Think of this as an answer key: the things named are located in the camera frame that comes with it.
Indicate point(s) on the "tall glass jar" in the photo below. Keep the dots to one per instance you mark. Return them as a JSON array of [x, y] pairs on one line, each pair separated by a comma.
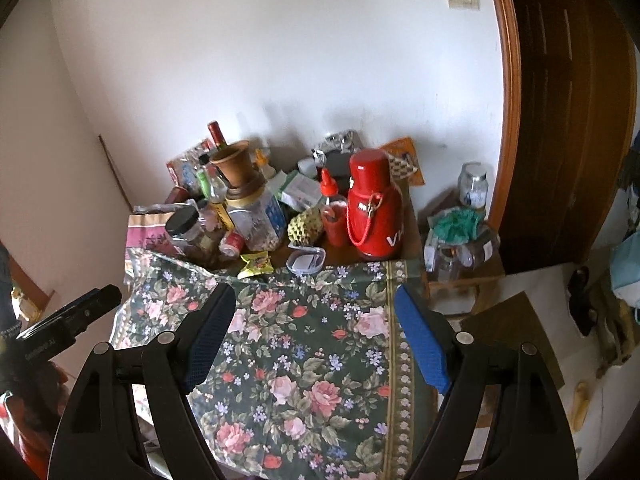
[[472, 187]]

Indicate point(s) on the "dark wooden door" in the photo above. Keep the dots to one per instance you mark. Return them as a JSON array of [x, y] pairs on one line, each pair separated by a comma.
[[565, 110]]

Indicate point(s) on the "yellow label bottle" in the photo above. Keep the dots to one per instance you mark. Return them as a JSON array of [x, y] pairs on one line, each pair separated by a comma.
[[220, 200]]

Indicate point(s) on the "wooden side table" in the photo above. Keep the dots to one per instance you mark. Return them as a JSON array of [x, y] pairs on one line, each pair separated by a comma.
[[465, 287]]

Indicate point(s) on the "floral tablecloth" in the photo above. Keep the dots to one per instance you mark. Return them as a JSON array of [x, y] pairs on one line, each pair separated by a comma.
[[300, 360]]

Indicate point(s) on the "olive bag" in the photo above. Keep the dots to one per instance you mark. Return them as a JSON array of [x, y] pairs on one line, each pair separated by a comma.
[[615, 325]]

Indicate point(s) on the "black case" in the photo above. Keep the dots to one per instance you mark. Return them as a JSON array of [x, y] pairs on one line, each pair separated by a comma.
[[340, 170]]

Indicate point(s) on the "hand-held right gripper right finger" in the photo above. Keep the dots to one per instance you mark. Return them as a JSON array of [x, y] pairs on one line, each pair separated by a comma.
[[422, 340]]

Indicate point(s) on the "wide glass jar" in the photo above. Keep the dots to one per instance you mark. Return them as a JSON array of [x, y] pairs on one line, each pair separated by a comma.
[[465, 255]]

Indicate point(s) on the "yellow candy wrapper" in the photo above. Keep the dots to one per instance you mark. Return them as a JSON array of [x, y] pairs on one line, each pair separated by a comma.
[[255, 265]]

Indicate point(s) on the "brown cardboard sheet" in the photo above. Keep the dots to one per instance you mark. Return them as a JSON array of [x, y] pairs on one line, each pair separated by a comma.
[[510, 330]]

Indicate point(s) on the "wooden door frame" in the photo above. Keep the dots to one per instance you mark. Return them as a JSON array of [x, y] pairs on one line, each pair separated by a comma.
[[507, 85]]

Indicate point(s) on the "orange packet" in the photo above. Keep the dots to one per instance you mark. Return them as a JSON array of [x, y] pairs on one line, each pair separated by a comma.
[[410, 160]]

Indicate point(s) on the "light blue cloth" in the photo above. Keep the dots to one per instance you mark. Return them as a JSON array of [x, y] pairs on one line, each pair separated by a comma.
[[625, 265]]

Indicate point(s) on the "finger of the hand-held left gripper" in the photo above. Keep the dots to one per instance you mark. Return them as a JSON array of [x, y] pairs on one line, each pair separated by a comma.
[[97, 302]]

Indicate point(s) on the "black shoe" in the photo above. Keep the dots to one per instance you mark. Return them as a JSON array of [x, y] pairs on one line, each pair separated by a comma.
[[580, 300]]

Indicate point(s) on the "yellow knobbly fruit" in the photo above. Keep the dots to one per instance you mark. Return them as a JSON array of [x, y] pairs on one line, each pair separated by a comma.
[[305, 227]]

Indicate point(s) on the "clear plastic container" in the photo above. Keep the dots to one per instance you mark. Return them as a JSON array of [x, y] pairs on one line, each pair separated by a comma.
[[305, 260]]

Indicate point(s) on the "glass jar with black lid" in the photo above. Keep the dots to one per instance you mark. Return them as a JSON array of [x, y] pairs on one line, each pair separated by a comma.
[[187, 232]]

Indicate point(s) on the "white medicine box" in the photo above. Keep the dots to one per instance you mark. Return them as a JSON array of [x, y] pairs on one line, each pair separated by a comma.
[[300, 190]]

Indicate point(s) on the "red thermos flask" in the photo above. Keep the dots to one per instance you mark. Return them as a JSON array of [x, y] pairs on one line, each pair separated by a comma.
[[372, 210]]

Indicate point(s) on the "terracotta pot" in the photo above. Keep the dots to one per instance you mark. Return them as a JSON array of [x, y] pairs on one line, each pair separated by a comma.
[[235, 165]]

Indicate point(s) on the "red-capped wine bottle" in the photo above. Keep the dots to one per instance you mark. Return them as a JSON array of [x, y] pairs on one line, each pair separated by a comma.
[[216, 135]]

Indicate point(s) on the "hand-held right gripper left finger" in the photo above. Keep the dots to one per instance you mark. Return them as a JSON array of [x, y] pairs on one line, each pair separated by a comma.
[[207, 340]]

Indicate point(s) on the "red sauce bottle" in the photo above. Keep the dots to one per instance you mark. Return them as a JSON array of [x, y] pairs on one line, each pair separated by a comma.
[[332, 220]]

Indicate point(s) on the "green cloth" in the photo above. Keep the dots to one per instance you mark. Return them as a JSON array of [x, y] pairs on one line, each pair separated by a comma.
[[455, 225]]

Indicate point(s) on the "pink floral paper bag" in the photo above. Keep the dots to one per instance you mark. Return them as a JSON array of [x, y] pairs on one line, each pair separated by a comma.
[[147, 232]]

